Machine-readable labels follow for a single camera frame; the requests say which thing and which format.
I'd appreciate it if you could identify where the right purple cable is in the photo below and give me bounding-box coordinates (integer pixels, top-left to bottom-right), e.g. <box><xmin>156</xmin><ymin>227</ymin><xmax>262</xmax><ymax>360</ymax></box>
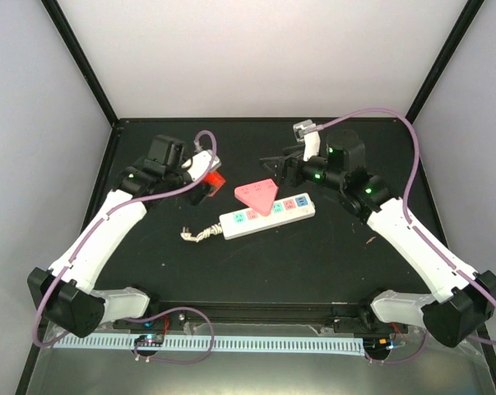
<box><xmin>313</xmin><ymin>108</ymin><xmax>496</xmax><ymax>365</ymax></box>

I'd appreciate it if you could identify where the white slotted cable duct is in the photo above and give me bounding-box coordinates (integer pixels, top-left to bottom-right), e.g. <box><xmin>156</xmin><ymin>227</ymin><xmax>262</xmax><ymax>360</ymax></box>
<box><xmin>54</xmin><ymin>332</ymin><xmax>364</xmax><ymax>356</ymax></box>

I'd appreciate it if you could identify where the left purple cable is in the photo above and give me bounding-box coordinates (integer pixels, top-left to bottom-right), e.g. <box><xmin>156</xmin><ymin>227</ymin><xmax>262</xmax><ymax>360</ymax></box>
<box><xmin>31</xmin><ymin>130</ymin><xmax>218</xmax><ymax>365</ymax></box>

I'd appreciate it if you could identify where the left black frame post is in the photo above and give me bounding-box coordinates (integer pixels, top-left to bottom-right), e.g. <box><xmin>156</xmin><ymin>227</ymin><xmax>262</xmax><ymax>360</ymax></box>
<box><xmin>41</xmin><ymin>0</ymin><xmax>118</xmax><ymax>126</ymax></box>

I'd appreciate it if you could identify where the purple cable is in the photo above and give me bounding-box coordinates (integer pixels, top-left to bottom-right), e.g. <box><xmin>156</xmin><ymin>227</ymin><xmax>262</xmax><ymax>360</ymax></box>
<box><xmin>31</xmin><ymin>130</ymin><xmax>218</xmax><ymax>365</ymax></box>
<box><xmin>313</xmin><ymin>108</ymin><xmax>496</xmax><ymax>365</ymax></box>

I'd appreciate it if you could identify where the black frame post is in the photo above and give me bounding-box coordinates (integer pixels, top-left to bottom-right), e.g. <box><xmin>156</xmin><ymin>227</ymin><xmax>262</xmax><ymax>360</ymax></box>
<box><xmin>406</xmin><ymin>0</ymin><xmax>484</xmax><ymax>123</ymax></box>
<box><xmin>41</xmin><ymin>0</ymin><xmax>118</xmax><ymax>126</ymax></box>

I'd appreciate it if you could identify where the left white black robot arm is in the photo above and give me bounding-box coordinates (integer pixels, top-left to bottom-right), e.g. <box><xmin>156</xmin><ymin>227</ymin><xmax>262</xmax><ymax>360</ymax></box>
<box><xmin>27</xmin><ymin>130</ymin><xmax>220</xmax><ymax>337</ymax></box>

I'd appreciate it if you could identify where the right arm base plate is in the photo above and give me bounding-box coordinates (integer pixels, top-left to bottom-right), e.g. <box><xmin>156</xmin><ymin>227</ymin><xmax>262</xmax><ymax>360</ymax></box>
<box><xmin>325</xmin><ymin>303</ymin><xmax>408</xmax><ymax>337</ymax></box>

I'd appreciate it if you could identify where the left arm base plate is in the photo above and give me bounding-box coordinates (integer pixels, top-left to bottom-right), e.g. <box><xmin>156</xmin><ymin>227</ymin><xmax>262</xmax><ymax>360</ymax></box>
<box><xmin>110</xmin><ymin>310</ymin><xmax>188</xmax><ymax>357</ymax></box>

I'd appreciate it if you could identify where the right black frame post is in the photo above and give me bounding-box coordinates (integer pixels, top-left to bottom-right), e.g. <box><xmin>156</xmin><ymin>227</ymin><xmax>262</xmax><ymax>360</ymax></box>
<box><xmin>406</xmin><ymin>0</ymin><xmax>484</xmax><ymax>123</ymax></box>

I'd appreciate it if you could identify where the red cube plug adapter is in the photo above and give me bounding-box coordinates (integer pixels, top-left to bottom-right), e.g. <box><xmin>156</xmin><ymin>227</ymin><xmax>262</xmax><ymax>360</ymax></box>
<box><xmin>203</xmin><ymin>171</ymin><xmax>225</xmax><ymax>198</ymax></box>

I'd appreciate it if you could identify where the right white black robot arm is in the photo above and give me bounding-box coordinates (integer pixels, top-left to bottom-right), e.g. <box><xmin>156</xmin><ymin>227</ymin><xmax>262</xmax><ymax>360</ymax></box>
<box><xmin>259</xmin><ymin>130</ymin><xmax>496</xmax><ymax>348</ymax></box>

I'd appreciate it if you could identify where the pink triangular plug adapter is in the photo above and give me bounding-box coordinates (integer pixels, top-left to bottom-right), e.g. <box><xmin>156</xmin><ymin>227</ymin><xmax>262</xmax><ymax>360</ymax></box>
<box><xmin>234</xmin><ymin>179</ymin><xmax>279</xmax><ymax>216</ymax></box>

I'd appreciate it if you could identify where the white power strip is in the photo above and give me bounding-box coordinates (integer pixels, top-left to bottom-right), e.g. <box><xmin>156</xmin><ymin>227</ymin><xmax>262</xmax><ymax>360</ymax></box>
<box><xmin>219</xmin><ymin>193</ymin><xmax>316</xmax><ymax>240</ymax></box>

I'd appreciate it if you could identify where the white knotted power cord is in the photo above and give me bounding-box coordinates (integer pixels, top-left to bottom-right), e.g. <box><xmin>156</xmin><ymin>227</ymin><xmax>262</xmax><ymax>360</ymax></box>
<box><xmin>179</xmin><ymin>224</ymin><xmax>224</xmax><ymax>244</ymax></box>

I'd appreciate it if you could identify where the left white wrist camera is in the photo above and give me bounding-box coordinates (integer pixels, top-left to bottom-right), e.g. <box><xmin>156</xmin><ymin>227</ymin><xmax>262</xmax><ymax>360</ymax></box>
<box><xmin>182</xmin><ymin>150</ymin><xmax>221</xmax><ymax>182</ymax></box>

